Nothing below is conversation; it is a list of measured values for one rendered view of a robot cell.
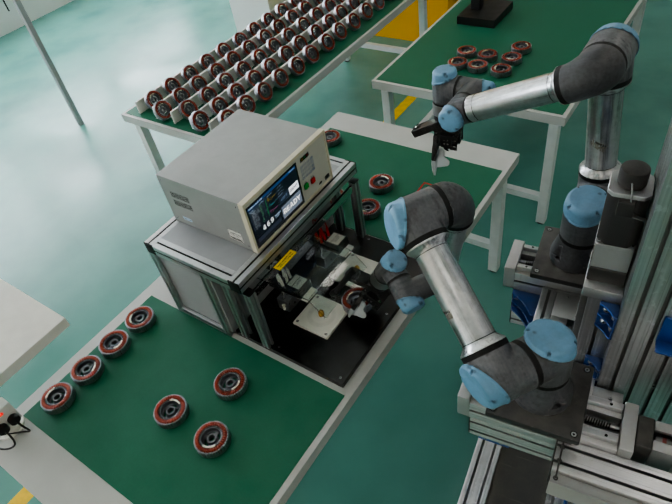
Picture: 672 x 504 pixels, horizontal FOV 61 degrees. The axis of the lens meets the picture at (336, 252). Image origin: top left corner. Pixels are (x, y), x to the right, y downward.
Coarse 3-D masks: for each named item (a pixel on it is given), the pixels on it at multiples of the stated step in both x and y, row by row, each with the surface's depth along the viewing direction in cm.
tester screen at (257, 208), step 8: (288, 176) 184; (296, 176) 188; (280, 184) 182; (288, 184) 185; (272, 192) 180; (280, 192) 183; (296, 192) 191; (264, 200) 177; (272, 200) 181; (288, 200) 188; (256, 208) 175; (264, 208) 179; (272, 208) 182; (280, 208) 186; (256, 216) 177; (264, 216) 180; (280, 216) 187; (256, 224) 178; (272, 224) 185; (280, 224) 189; (256, 232) 179; (264, 232) 183; (272, 232) 186; (264, 240) 184
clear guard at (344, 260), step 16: (304, 240) 192; (320, 240) 191; (304, 256) 187; (320, 256) 186; (336, 256) 185; (352, 256) 186; (272, 272) 184; (288, 272) 183; (304, 272) 182; (320, 272) 181; (336, 272) 181; (288, 288) 178; (304, 288) 177; (320, 288) 176; (320, 304) 175; (336, 304) 178
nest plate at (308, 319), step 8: (304, 312) 207; (312, 312) 206; (336, 312) 205; (344, 312) 204; (296, 320) 205; (304, 320) 204; (312, 320) 204; (320, 320) 203; (328, 320) 203; (336, 320) 202; (304, 328) 202; (312, 328) 201; (320, 328) 201; (328, 328) 200; (320, 336) 199; (328, 336) 198
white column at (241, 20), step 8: (232, 0) 543; (240, 0) 537; (248, 0) 531; (256, 0) 526; (264, 0) 520; (272, 0) 524; (280, 0) 532; (232, 8) 550; (240, 8) 544; (248, 8) 538; (256, 8) 532; (264, 8) 527; (272, 8) 527; (240, 16) 551; (248, 16) 545; (256, 16) 539; (240, 24) 558
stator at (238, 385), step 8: (232, 368) 193; (216, 376) 192; (224, 376) 192; (232, 376) 193; (240, 376) 191; (216, 384) 190; (232, 384) 190; (240, 384) 188; (216, 392) 188; (224, 392) 187; (232, 392) 187; (240, 392) 188
